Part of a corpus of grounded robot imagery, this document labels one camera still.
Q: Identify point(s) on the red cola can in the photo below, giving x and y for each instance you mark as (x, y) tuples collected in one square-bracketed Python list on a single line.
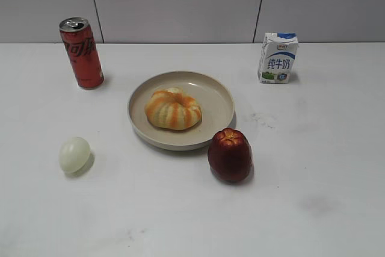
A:
[(79, 43)]

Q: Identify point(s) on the white blue milk carton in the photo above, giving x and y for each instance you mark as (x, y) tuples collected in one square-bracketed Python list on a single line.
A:
[(277, 57)]

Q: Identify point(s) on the dark red apple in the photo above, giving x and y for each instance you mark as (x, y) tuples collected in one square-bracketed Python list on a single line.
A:
[(230, 155)]

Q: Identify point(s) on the white egg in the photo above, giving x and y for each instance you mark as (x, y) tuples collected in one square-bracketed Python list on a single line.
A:
[(73, 154)]

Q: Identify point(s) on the orange striped round croissant bread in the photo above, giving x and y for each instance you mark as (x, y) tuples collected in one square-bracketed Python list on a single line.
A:
[(173, 109)]

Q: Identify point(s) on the beige round plate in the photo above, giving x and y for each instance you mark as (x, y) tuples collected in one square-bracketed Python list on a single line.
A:
[(216, 102)]

